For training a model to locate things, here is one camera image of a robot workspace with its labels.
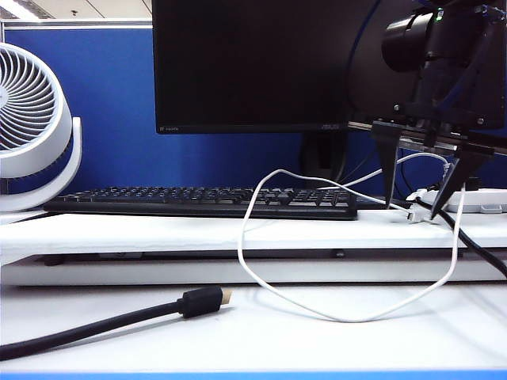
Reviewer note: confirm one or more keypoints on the white round desk fan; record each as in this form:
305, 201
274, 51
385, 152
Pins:
63, 118

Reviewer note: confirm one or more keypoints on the blue cubicle partition panel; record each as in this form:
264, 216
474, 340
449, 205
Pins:
111, 99

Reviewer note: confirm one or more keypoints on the white power strip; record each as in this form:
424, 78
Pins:
487, 198

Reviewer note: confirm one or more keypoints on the dark blue flat pad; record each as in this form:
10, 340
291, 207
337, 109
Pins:
368, 206

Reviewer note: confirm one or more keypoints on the black computer monitor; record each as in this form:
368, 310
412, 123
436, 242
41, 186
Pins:
237, 59

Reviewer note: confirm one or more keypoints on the black computer keyboard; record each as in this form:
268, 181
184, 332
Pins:
158, 198

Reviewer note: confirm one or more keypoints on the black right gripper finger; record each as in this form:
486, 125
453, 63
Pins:
463, 166
388, 158

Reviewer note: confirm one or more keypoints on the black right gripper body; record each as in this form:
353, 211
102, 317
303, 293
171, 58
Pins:
447, 99

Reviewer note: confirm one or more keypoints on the white desk riser shelf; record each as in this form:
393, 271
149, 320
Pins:
158, 233

